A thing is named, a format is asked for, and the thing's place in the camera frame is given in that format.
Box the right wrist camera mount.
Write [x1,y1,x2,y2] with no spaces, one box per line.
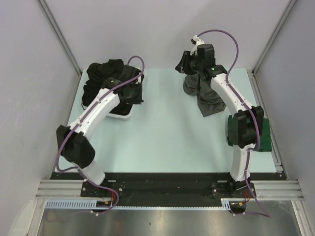
[190,35,205,56]

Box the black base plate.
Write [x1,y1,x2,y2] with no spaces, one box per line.
[50,172,288,208]

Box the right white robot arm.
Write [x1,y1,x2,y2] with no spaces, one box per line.
[175,43,264,197]

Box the green folded t shirt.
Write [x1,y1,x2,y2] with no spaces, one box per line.
[227,115,272,152]

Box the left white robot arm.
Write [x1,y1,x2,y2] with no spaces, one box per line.
[56,65,144,197]

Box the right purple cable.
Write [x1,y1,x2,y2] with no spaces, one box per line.
[195,29,271,218]

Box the aluminium frame rail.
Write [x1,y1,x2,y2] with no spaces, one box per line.
[35,179,304,201]

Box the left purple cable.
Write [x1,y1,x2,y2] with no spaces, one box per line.
[45,56,146,223]

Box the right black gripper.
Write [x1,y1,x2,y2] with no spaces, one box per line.
[175,51,203,76]

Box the black t shirts pile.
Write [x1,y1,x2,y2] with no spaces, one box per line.
[81,59,125,109]

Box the grey t shirt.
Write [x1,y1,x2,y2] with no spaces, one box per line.
[183,74,226,117]

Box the light blue cable duct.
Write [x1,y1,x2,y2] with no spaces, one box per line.
[45,200,231,210]

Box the purple cable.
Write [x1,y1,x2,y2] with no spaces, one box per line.
[195,29,271,218]
[45,56,146,223]

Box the white plastic basket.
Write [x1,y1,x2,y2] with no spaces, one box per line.
[109,65,133,119]

